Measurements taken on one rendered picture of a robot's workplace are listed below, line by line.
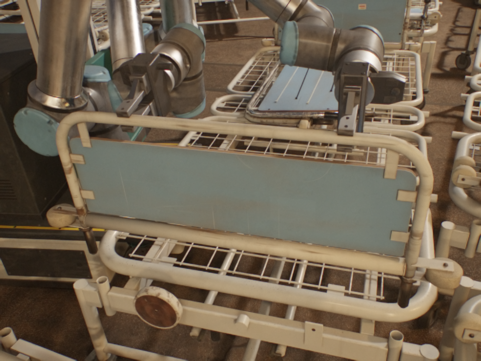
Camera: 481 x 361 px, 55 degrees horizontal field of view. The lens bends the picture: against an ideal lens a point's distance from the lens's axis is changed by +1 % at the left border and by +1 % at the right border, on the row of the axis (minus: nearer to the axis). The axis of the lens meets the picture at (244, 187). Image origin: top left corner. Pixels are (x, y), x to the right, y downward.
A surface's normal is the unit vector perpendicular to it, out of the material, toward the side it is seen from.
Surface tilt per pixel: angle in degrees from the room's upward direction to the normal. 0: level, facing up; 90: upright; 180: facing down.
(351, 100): 40
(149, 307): 90
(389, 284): 0
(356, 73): 10
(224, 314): 0
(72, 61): 108
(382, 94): 100
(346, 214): 90
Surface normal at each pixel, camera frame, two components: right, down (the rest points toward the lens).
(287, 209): -0.28, 0.54
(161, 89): 0.96, 0.11
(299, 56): -0.27, 0.72
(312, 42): -0.19, 0.11
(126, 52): 0.10, -0.20
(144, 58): -0.10, -0.73
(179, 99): 0.15, 0.47
